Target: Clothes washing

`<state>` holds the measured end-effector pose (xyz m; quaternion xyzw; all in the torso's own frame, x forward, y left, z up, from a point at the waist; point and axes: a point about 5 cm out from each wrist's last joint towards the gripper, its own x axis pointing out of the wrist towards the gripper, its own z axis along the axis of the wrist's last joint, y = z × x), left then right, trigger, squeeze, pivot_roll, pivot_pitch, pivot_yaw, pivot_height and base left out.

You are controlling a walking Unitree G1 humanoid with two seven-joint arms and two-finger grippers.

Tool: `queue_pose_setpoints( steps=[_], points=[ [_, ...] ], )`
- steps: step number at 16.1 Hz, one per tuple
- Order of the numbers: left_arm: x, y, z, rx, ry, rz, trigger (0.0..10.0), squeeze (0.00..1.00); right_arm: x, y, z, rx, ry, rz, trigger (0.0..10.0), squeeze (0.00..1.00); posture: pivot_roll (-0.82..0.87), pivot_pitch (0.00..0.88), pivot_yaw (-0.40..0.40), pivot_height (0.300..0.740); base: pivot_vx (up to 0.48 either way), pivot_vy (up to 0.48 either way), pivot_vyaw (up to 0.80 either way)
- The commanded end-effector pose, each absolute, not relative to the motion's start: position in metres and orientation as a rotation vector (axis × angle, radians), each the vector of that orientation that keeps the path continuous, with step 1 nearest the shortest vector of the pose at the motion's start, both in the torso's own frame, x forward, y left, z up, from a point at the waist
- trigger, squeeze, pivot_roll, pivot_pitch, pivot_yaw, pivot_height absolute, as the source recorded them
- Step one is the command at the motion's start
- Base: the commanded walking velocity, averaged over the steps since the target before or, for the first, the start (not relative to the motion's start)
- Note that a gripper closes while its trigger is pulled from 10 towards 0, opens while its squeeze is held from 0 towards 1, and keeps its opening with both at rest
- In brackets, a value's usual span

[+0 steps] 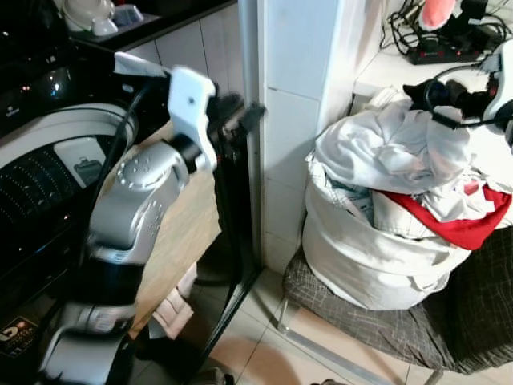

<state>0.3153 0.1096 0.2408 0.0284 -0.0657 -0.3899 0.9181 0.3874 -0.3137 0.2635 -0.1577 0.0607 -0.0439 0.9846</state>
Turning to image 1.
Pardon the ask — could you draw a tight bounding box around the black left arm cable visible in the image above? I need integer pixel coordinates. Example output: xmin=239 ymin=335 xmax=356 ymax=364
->
xmin=84 ymin=80 xmax=157 ymax=233

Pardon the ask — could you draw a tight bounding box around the grey checked chair cushion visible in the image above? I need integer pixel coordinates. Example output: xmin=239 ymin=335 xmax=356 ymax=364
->
xmin=281 ymin=229 xmax=513 ymax=376

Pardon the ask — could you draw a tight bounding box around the white kettle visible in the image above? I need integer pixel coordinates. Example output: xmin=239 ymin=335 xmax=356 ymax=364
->
xmin=55 ymin=0 xmax=119 ymax=39

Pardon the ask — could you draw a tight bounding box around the red garment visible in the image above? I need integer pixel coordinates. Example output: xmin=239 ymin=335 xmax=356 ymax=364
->
xmin=381 ymin=186 xmax=513 ymax=251

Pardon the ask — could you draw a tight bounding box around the black power strip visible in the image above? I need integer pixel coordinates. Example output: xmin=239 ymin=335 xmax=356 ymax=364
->
xmin=407 ymin=32 xmax=502 ymax=65

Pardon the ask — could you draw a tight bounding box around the pink rounded object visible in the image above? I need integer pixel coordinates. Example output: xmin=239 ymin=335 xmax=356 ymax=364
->
xmin=421 ymin=0 xmax=459 ymax=30

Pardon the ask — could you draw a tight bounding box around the dark countertop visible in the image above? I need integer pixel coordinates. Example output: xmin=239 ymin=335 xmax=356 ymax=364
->
xmin=68 ymin=0 xmax=240 ymax=53

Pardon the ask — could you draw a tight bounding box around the black framed wooden door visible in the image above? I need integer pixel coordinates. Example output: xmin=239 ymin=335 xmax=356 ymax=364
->
xmin=132 ymin=104 xmax=267 ymax=370

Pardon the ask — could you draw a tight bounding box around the metal chair frame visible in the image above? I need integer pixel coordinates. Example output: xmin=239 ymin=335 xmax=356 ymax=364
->
xmin=277 ymin=298 xmax=446 ymax=385

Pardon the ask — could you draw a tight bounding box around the white fabric laundry basket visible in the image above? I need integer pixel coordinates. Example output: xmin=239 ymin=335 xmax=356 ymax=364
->
xmin=301 ymin=160 xmax=513 ymax=311

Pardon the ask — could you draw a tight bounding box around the white crumpled garment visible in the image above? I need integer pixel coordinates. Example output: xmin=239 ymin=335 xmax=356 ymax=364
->
xmin=309 ymin=88 xmax=513 ymax=224

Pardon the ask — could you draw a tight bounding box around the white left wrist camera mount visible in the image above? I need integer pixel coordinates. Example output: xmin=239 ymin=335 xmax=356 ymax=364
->
xmin=115 ymin=52 xmax=219 ymax=173

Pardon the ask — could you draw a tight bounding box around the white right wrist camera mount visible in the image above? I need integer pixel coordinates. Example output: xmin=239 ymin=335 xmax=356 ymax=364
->
xmin=479 ymin=38 xmax=513 ymax=121

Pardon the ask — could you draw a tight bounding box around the pink white cloth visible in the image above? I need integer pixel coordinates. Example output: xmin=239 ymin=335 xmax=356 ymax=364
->
xmin=151 ymin=265 xmax=197 ymax=339

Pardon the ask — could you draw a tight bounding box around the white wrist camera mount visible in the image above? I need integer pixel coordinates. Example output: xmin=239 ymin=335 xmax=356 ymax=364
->
xmin=115 ymin=52 xmax=219 ymax=173
xmin=479 ymin=38 xmax=513 ymax=121

